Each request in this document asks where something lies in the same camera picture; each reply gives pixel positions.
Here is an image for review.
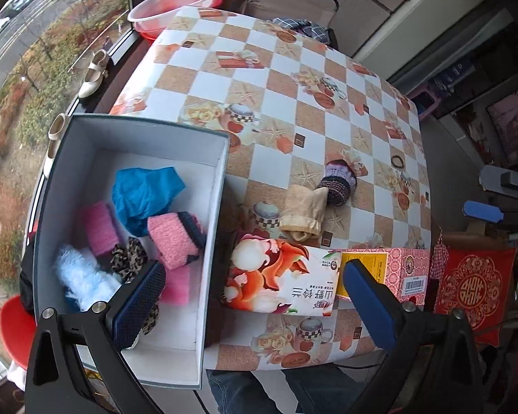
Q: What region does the red embroidered cushion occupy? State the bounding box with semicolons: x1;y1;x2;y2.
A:
434;237;516;347

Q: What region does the pink navy knitted sock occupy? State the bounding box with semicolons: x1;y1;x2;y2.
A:
147;211;207;270

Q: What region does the pink patterned carton box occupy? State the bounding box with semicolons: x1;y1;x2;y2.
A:
336;248;430;307

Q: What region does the pink sponge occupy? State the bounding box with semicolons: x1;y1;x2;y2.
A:
81;201;121;257
160;265;191;307

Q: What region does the black garment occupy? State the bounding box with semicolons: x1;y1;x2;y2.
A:
19;242;34;316

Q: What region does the beige shoe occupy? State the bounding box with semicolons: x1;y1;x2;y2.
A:
77;50;110;99
43;113;71;178

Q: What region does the floral tissue pack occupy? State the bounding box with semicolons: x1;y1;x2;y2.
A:
222;234;342;317

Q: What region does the light blue fluffy cloth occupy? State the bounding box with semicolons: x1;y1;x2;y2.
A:
54;244;121;311

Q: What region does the checkered printed tablecloth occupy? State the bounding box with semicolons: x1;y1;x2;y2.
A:
107;4;433;372

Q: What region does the beige shoe near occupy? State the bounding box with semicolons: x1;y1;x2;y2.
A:
43;113;71;178

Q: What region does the pink sponge right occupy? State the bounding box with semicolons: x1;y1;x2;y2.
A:
160;265;191;307

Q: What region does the blue crumpled cloth upper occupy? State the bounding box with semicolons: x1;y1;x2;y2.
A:
112;166;186;237

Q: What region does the red plastic basin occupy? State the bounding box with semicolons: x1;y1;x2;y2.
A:
139;32;158;42

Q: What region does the purple striped knitted sock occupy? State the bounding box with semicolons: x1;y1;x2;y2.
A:
317;159;357;207

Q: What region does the red plastic stool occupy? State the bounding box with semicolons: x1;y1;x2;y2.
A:
0;294;36;370

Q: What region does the beige knitted sock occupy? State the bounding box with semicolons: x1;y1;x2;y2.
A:
280;184;328;243

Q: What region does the leopard print scrunchie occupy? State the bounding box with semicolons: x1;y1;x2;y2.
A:
110;236;160;335

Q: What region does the beige folding chair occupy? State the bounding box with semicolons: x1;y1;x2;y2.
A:
240;0;339;27

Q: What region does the plaid cloth on chair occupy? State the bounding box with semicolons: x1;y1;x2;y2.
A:
272;18;333;45

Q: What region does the pink plastic basin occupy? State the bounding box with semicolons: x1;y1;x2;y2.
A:
127;0;214;35

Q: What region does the beige shoe far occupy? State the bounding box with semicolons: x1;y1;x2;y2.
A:
77;50;110;99

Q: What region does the pink plastic stool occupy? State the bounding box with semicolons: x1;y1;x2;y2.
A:
408;82;441;121

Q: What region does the pink sponge left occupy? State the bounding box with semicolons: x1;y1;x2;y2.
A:
81;201;121;257

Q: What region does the dark green cardboard storage box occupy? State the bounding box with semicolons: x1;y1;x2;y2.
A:
31;113;231;391

